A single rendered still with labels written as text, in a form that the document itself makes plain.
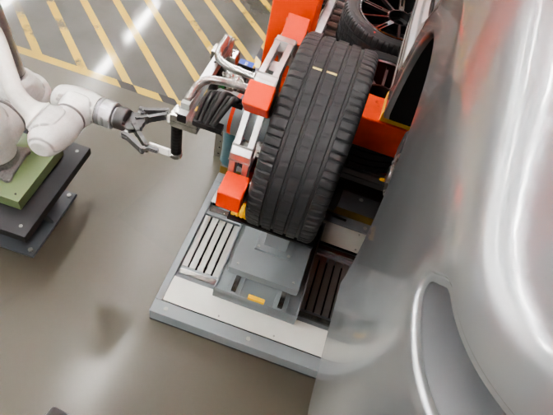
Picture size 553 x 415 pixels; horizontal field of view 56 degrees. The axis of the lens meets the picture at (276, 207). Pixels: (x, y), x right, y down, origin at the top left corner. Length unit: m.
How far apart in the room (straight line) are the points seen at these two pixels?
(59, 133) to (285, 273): 1.04
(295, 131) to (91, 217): 1.36
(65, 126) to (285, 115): 0.66
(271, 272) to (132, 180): 0.91
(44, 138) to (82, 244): 0.91
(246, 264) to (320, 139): 0.87
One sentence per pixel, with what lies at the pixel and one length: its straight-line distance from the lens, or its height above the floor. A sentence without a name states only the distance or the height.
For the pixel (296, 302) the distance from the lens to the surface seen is 2.21.
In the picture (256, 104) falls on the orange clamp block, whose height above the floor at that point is 1.13.
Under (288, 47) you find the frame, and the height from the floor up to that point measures 1.12.
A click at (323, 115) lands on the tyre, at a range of 1.45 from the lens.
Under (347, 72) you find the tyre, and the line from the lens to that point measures 1.53.
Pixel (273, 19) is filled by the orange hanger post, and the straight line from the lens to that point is 2.02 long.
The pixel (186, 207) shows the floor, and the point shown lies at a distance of 2.57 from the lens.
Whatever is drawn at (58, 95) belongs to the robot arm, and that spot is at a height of 0.87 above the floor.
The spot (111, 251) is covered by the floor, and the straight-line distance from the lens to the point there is 2.44.
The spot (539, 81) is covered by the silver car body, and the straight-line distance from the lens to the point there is 0.80.
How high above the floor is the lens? 2.08
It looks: 52 degrees down
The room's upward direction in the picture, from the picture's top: 17 degrees clockwise
